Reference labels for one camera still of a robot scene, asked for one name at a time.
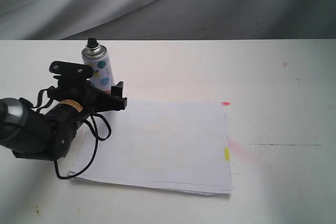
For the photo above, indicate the white polka dot spray can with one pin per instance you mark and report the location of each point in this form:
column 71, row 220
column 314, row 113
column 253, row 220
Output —
column 96, row 55

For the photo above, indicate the white paper stack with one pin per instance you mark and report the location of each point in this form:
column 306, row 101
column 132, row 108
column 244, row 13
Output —
column 160, row 145

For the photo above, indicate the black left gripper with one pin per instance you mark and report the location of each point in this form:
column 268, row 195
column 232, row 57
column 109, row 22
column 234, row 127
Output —
column 88, row 98

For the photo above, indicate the grey backdrop cloth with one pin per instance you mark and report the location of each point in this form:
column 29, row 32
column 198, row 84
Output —
column 167, row 19

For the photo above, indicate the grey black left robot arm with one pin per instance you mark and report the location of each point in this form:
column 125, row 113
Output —
column 33, row 135

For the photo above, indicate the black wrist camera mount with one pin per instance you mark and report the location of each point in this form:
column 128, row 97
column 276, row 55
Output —
column 70, row 71

